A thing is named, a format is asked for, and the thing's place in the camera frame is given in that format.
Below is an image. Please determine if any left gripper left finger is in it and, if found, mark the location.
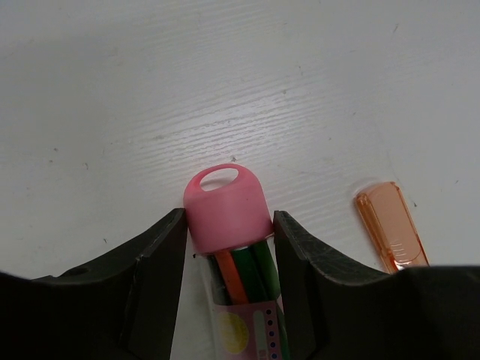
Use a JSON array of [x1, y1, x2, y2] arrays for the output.
[[31, 208, 188, 360]]

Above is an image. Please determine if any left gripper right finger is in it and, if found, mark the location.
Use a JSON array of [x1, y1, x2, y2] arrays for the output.
[[274, 211, 392, 359]]

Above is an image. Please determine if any pink capped pencil tube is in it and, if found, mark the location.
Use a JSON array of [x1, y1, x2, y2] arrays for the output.
[[183, 163, 290, 359]]

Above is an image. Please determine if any orange translucent eraser case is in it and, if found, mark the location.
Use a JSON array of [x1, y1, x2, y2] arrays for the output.
[[354, 181, 429, 274]]

